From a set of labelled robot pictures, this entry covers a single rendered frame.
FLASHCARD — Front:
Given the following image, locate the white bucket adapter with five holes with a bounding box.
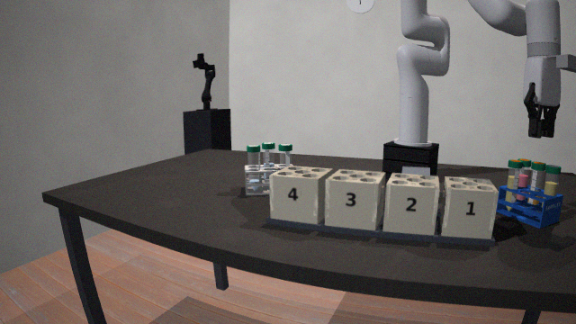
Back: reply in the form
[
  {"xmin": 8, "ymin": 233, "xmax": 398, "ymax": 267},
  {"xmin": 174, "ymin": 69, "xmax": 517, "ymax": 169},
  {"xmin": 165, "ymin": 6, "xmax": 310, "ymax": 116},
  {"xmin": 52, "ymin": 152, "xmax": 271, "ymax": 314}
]
[
  {"xmin": 325, "ymin": 169, "xmax": 385, "ymax": 230},
  {"xmin": 382, "ymin": 173, "xmax": 440, "ymax": 236},
  {"xmin": 269, "ymin": 166, "xmax": 333, "ymax": 224},
  {"xmin": 440, "ymin": 176, "xmax": 499, "ymax": 239}
]

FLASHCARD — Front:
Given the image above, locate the blue tube rack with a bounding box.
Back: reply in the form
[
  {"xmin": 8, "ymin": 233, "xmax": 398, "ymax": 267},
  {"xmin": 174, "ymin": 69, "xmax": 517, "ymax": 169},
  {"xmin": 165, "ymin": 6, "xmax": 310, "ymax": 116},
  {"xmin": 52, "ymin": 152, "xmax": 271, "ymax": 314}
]
[{"xmin": 496, "ymin": 185, "xmax": 563, "ymax": 229}]

